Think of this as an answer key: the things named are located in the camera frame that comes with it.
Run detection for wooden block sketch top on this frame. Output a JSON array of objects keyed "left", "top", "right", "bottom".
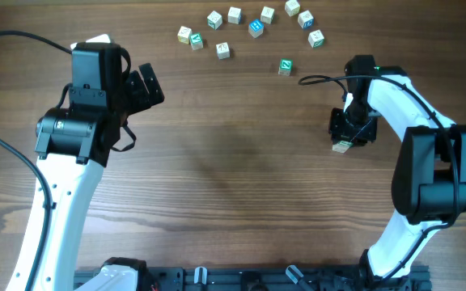
[{"left": 332, "top": 141, "right": 354, "bottom": 154}]

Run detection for wooden block blue H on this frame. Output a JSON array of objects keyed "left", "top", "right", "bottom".
[{"left": 248, "top": 19, "right": 264, "bottom": 38}]

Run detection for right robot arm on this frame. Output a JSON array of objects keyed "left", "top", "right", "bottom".
[{"left": 328, "top": 55, "right": 466, "bottom": 289}]

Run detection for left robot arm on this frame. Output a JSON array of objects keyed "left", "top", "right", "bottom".
[{"left": 7, "top": 41, "right": 164, "bottom": 290}]

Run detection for wooden block yellow edge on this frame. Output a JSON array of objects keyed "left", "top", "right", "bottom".
[{"left": 177, "top": 26, "right": 193, "bottom": 44}]

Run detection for wooden block green V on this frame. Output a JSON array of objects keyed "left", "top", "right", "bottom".
[{"left": 189, "top": 32, "right": 204, "bottom": 50}]

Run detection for wooden block green Z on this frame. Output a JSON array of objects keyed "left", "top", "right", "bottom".
[{"left": 278, "top": 59, "right": 293, "bottom": 76}]

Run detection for wooden block drawing top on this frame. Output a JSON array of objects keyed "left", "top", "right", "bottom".
[{"left": 216, "top": 42, "right": 231, "bottom": 60}]

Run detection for wooden block green side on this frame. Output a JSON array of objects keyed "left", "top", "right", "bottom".
[{"left": 307, "top": 30, "right": 325, "bottom": 48}]

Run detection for wooden block teal side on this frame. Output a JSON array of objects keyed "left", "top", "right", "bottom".
[{"left": 206, "top": 11, "right": 222, "bottom": 30}]

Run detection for wooden block blue side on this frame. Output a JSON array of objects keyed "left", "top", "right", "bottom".
[{"left": 298, "top": 11, "right": 314, "bottom": 29}]

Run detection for wooden block yellow side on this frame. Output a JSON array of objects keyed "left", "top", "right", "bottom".
[{"left": 285, "top": 0, "right": 301, "bottom": 17}]

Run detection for plain wooden picture block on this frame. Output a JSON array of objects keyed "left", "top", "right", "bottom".
[{"left": 260, "top": 6, "right": 275, "bottom": 24}]

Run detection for right camera cable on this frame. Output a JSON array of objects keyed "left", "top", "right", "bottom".
[{"left": 297, "top": 74, "right": 460, "bottom": 284}]

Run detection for camera cable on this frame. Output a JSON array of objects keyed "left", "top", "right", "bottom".
[
  {"left": 0, "top": 30, "right": 74, "bottom": 291},
  {"left": 297, "top": 74, "right": 460, "bottom": 284}
]

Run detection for left camera cable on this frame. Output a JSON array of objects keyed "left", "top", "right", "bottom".
[{"left": 0, "top": 30, "right": 74, "bottom": 291}]

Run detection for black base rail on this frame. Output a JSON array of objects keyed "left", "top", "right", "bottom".
[{"left": 73, "top": 265, "right": 433, "bottom": 291}]

